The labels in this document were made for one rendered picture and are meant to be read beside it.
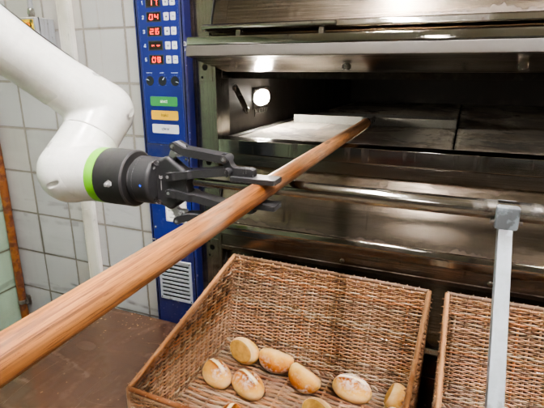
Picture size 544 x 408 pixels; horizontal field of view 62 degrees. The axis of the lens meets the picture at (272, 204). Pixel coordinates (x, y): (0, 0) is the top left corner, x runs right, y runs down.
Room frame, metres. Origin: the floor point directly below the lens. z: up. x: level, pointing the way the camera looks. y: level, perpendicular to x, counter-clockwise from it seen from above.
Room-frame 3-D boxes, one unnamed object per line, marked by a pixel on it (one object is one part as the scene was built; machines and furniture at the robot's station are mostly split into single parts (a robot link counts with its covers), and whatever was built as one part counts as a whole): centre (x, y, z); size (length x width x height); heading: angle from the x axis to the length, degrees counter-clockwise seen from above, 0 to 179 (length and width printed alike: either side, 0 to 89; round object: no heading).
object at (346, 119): (1.73, -0.40, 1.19); 0.55 x 0.36 x 0.03; 69
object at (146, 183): (0.69, 0.17, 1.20); 0.09 x 0.07 x 0.08; 68
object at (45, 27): (1.45, 0.72, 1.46); 0.10 x 0.07 x 0.10; 67
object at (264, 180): (0.64, 0.02, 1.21); 0.07 x 0.03 x 0.01; 68
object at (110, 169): (0.72, 0.24, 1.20); 0.12 x 0.06 x 0.09; 158
